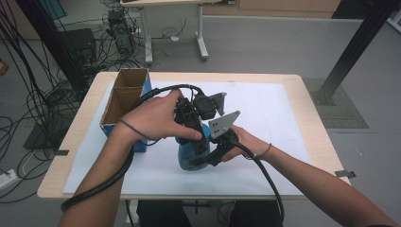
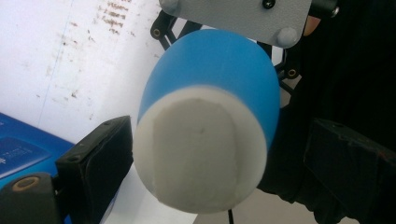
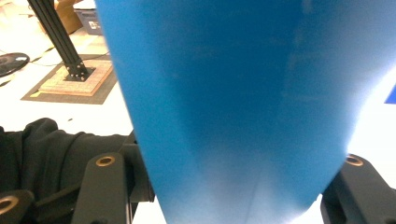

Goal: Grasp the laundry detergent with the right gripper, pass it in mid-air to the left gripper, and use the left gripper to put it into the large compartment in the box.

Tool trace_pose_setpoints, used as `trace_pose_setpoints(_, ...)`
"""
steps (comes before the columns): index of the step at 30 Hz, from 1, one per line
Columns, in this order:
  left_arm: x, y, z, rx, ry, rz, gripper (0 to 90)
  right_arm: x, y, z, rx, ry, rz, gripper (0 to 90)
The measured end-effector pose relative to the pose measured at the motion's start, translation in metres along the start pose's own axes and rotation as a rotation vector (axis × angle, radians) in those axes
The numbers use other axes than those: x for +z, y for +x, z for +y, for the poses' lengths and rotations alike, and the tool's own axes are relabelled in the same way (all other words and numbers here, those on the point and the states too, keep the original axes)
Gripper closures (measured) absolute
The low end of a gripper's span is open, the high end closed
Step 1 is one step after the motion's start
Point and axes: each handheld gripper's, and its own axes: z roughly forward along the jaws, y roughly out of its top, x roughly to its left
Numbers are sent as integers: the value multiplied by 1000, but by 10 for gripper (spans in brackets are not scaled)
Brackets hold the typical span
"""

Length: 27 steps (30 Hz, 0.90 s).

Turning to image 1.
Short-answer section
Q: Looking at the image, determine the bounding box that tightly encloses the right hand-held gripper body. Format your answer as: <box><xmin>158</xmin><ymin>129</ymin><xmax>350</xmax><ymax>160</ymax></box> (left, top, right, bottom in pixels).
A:
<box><xmin>208</xmin><ymin>111</ymin><xmax>240</xmax><ymax>149</ymax></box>

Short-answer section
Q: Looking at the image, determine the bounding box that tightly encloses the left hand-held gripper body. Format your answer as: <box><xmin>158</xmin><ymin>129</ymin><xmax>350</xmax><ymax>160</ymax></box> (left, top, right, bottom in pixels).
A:
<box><xmin>173</xmin><ymin>92</ymin><xmax>228</xmax><ymax>133</ymax></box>

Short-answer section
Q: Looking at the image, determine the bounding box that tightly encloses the blue plastic bottle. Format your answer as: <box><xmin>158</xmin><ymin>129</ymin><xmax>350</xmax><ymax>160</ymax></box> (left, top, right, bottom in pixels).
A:
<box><xmin>175</xmin><ymin>122</ymin><xmax>212</xmax><ymax>172</ymax></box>

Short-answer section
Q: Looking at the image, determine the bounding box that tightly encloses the blue cardboard box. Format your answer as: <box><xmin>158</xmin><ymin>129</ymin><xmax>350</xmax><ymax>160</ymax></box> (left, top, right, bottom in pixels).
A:
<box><xmin>99</xmin><ymin>67</ymin><xmax>153</xmax><ymax>154</ymax></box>

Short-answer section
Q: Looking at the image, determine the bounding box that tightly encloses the person's right hand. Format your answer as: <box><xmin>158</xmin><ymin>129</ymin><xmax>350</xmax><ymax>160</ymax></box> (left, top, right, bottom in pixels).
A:
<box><xmin>221</xmin><ymin>125</ymin><xmax>272</xmax><ymax>163</ymax></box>

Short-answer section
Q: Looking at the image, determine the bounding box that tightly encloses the person's left hand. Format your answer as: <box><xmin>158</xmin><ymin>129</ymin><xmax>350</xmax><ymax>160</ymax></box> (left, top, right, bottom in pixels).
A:
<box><xmin>121</xmin><ymin>89</ymin><xmax>203</xmax><ymax>142</ymax></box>

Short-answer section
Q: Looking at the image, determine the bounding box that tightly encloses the white table mat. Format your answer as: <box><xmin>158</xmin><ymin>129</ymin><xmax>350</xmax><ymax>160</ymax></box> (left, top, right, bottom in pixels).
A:
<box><xmin>62</xmin><ymin>79</ymin><xmax>311</xmax><ymax>197</ymax></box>

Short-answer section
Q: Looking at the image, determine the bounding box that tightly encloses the thin black wrist band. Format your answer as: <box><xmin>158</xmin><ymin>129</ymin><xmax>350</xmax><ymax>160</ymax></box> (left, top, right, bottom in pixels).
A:
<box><xmin>250</xmin><ymin>142</ymin><xmax>273</xmax><ymax>161</ymax></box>
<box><xmin>117</xmin><ymin>117</ymin><xmax>160</xmax><ymax>142</ymax></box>

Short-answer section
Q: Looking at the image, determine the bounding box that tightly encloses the white-legged wooden desk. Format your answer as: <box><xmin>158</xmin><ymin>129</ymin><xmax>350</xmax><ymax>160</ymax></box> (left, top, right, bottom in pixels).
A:
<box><xmin>120</xmin><ymin>0</ymin><xmax>235</xmax><ymax>65</ymax></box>

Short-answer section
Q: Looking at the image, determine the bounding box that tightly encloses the white table leg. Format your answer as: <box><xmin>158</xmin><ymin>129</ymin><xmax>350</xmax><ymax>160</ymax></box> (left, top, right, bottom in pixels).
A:
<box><xmin>130</xmin><ymin>199</ymin><xmax>140</xmax><ymax>227</ymax></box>

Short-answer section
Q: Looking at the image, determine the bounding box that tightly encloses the black equipment case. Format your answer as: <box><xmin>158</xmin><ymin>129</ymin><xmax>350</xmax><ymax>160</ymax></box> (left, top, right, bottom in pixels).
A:
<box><xmin>60</xmin><ymin>27</ymin><xmax>97</xmax><ymax>65</ymax></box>

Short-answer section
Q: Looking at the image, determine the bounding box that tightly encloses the teal board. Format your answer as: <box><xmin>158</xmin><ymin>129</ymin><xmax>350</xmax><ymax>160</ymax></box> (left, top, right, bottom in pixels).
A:
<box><xmin>40</xmin><ymin>0</ymin><xmax>67</xmax><ymax>21</ymax></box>

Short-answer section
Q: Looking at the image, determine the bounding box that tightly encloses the white power strip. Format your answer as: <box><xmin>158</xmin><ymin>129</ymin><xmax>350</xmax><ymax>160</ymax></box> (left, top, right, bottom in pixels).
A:
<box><xmin>0</xmin><ymin>168</ymin><xmax>17</xmax><ymax>191</ymax></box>

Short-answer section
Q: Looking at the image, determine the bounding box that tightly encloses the thick black right gripper cable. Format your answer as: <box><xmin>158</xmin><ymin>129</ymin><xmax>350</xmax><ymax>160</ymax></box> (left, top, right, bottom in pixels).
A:
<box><xmin>235</xmin><ymin>143</ymin><xmax>286</xmax><ymax>223</ymax></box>

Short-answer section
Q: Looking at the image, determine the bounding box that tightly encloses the thick black gripper cable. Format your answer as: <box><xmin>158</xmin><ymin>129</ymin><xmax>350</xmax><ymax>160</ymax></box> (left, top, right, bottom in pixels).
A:
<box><xmin>235</xmin><ymin>143</ymin><xmax>286</xmax><ymax>223</ymax></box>
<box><xmin>60</xmin><ymin>83</ymin><xmax>206</xmax><ymax>213</ymax></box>

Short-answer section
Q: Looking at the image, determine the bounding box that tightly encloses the thin black cable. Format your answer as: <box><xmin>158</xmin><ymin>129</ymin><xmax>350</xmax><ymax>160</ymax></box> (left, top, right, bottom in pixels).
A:
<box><xmin>125</xmin><ymin>199</ymin><xmax>132</xmax><ymax>227</ymax></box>

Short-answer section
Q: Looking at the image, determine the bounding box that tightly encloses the thick black left gripper cable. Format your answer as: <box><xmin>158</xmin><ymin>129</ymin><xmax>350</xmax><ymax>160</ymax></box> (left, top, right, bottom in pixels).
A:
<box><xmin>60</xmin><ymin>83</ymin><xmax>206</xmax><ymax>213</ymax></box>

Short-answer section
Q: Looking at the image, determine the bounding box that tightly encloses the black aluminium profile post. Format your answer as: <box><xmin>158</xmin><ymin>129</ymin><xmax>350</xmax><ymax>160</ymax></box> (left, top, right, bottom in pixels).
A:
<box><xmin>313</xmin><ymin>0</ymin><xmax>401</xmax><ymax>107</ymax></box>

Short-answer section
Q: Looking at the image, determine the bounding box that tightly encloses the black floor base plate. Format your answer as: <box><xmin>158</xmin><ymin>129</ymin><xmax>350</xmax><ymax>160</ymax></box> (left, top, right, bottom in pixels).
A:
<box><xmin>23</xmin><ymin>121</ymin><xmax>69</xmax><ymax>151</ymax></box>

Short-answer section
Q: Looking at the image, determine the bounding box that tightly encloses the black metal stand post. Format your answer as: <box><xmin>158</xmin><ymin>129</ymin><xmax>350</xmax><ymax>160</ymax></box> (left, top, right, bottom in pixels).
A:
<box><xmin>14</xmin><ymin>0</ymin><xmax>88</xmax><ymax>96</ymax></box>

